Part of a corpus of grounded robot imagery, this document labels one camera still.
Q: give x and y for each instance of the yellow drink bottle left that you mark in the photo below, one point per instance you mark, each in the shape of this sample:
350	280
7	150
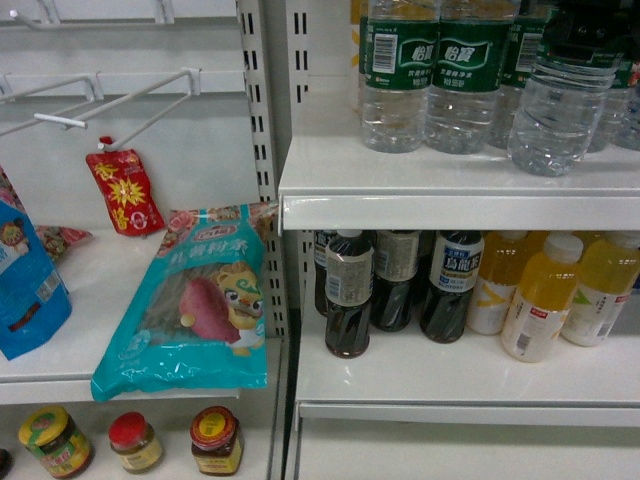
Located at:
504	258

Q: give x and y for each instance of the red seed packet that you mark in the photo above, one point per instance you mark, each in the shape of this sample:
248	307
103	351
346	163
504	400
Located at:
126	188

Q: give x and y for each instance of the yellow lid sauce jar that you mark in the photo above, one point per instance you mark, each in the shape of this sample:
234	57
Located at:
52	436

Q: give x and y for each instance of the red lid chili jar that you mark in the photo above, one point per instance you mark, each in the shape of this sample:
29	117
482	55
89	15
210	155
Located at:
217	443

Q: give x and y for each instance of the teal noodle package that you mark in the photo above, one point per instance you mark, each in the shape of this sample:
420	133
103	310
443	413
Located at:
197	319

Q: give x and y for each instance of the left white shelf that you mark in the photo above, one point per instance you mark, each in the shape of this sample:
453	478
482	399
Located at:
101	274

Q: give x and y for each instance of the clear water bottle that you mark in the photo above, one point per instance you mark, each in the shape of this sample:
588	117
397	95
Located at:
558	112

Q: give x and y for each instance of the white shelf upright post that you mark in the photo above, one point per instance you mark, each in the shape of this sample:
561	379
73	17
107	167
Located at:
254	39

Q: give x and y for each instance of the white display hook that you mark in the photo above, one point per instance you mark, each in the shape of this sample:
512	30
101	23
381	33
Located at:
192	77

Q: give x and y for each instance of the dark tea bottle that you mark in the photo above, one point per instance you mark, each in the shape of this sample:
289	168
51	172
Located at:
348	289
395	266

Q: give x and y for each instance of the dark tea bottle middle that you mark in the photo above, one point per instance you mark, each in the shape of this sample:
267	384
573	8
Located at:
395	266

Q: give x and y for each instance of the red lid small jar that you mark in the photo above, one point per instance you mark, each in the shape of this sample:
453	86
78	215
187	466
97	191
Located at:
135	443

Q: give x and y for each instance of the water bottle green label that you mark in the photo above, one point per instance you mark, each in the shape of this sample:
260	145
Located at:
467	74

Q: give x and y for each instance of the water bottle barcode label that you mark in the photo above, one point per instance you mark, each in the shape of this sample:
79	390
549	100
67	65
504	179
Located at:
400	47

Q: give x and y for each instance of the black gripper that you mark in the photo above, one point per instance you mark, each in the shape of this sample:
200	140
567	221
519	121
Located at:
582	30

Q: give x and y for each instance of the blue snack bag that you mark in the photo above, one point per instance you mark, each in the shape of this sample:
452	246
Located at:
34	300

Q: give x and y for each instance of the yellow drink bottle right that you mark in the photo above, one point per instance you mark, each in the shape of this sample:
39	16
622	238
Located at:
607	272

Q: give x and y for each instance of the yellow drink bottle front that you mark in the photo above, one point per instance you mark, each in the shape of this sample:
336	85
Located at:
542	299

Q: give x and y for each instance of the dark tea bottle front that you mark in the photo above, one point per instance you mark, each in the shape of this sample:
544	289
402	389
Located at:
348	289

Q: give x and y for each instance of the oolong tea bottle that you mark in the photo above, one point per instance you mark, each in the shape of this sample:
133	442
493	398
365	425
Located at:
453	274

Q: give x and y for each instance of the yellow drink bottle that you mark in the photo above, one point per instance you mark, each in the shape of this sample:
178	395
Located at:
607	272
542	299
504	258

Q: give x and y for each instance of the white shelf with rail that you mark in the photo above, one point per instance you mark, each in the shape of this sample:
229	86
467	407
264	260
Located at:
331	180

